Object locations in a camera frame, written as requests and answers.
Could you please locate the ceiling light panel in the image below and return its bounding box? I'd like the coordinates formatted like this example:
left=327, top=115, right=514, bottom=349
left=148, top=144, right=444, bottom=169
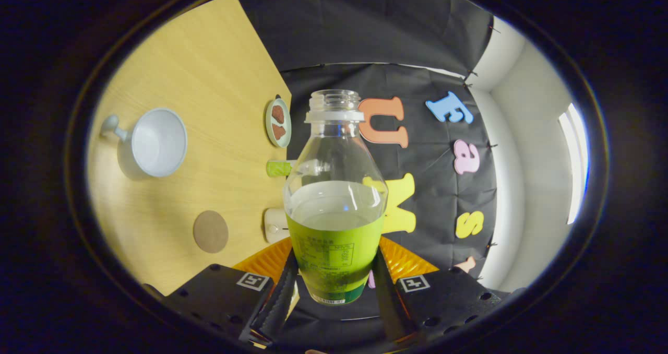
left=558, top=102, right=590, bottom=225

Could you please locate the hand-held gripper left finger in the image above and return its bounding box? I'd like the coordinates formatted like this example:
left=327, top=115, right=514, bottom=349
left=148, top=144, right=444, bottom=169
left=166, top=238, right=300, bottom=345

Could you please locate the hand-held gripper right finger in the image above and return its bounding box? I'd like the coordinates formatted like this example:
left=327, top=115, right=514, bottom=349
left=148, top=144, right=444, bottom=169
left=372, top=237, right=528, bottom=345

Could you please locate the pale green plate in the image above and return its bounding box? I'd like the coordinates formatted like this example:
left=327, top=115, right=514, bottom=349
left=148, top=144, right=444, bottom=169
left=265, top=95, right=292, bottom=148

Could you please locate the clear juice bottle green label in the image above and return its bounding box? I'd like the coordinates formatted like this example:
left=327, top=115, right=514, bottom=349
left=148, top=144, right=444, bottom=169
left=283, top=89, right=389, bottom=306

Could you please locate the white cup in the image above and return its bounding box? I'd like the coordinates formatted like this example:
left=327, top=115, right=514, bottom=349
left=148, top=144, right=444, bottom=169
left=100, top=108, right=188, bottom=181

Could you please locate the black backdrop cloth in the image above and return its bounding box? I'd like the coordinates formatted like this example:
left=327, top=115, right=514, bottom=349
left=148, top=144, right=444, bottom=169
left=235, top=0, right=499, bottom=281

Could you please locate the round brown coaster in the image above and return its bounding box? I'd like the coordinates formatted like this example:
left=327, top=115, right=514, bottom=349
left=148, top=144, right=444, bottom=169
left=193, top=210, right=229, bottom=254

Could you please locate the wooden table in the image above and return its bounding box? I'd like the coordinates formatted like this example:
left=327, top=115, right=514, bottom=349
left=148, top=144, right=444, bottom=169
left=86, top=0, right=293, bottom=296

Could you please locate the white toaster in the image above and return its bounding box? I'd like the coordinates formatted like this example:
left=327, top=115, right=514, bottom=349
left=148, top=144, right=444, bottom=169
left=264, top=208, right=291, bottom=244

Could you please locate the small white-capped green bottle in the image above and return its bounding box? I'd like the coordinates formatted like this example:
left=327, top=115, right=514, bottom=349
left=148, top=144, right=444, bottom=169
left=266, top=160, right=297, bottom=178

